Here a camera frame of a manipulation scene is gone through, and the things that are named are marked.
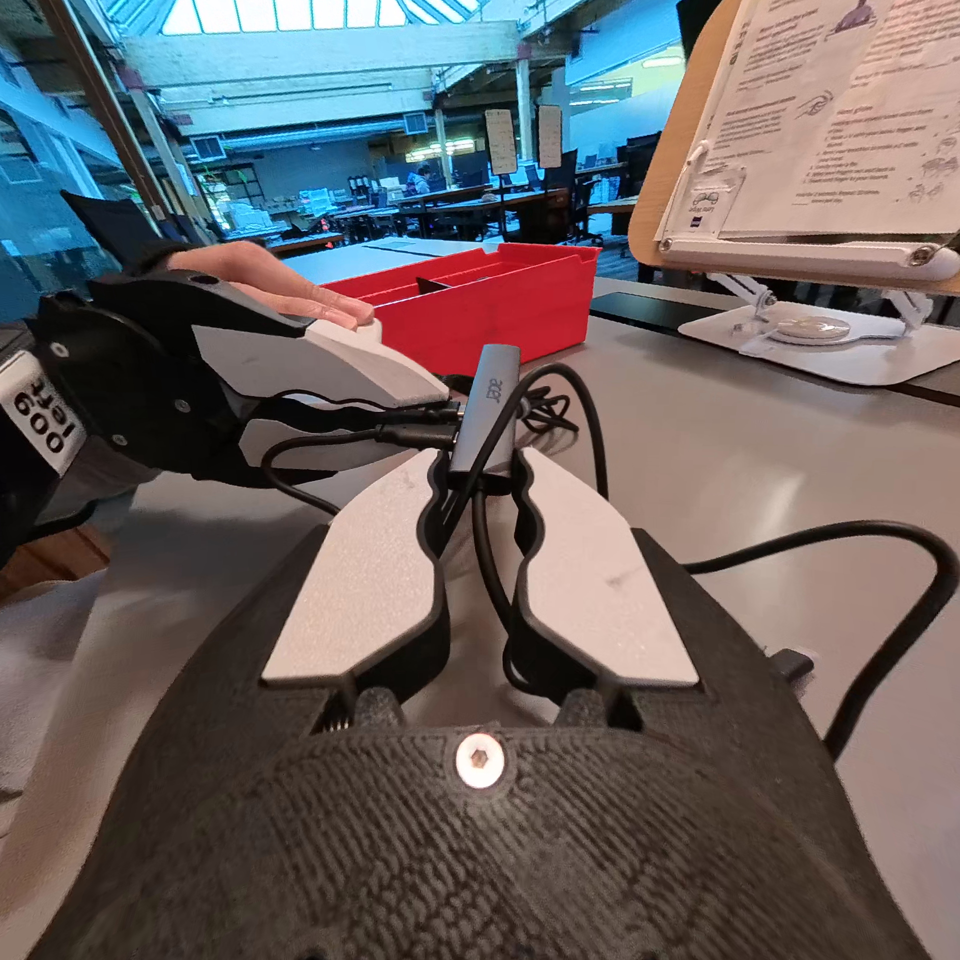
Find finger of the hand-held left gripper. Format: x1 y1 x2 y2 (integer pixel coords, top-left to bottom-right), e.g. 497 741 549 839
191 318 451 414
238 414 438 483

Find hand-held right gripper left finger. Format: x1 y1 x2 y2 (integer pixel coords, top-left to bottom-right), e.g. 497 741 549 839
261 447 453 695

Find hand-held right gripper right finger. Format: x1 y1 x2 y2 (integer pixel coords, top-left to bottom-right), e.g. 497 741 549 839
512 446 701 699

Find black USB cable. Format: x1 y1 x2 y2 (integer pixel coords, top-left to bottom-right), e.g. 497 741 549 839
258 423 460 520
516 363 610 500
375 399 465 423

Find grey USB hub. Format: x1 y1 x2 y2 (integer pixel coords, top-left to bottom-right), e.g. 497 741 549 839
446 342 528 498

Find grey desk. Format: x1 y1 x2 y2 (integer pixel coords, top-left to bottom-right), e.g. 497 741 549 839
0 236 960 960

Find person's left hand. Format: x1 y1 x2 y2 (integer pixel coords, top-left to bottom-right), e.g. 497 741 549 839
166 240 378 333

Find black office chair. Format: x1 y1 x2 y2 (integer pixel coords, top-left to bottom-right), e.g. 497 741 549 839
60 189 213 264
540 148 595 243

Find red plastic box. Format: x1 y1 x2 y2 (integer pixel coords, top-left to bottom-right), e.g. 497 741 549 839
322 242 603 376

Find person's pale garment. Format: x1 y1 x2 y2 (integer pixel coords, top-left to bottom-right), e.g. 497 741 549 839
0 566 110 834

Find wooden document stand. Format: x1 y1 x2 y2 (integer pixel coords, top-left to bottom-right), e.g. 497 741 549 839
628 0 960 388

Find small white card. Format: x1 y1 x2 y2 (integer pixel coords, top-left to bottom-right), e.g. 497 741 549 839
686 168 749 240

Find black monitor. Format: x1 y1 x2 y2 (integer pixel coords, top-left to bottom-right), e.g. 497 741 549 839
675 0 742 61

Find illustrated instruction sheet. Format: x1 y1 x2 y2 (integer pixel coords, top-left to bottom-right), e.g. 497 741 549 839
718 0 960 243

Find thick black cable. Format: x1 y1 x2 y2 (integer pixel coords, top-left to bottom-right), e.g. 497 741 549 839
686 522 960 759

